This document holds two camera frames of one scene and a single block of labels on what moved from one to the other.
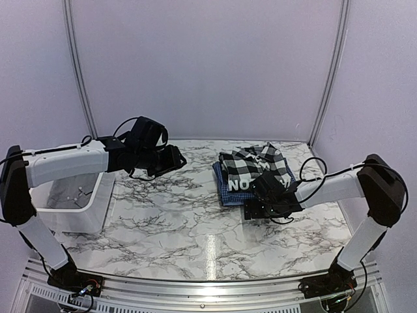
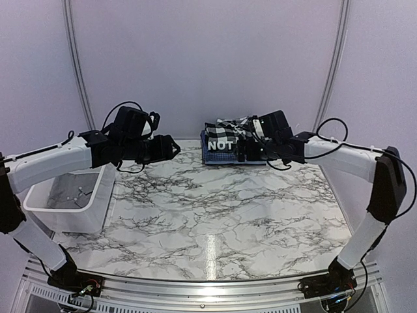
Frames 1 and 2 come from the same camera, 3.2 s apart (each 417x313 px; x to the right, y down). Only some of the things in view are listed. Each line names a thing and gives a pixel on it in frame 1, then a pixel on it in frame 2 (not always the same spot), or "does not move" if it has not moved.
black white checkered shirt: [242, 166] -> [223, 136]
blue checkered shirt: [236, 197] -> [222, 157]
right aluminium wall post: [342, 40] does not move
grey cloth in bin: [71, 192] does not move
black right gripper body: [268, 210] -> [269, 152]
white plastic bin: [77, 204] does not move
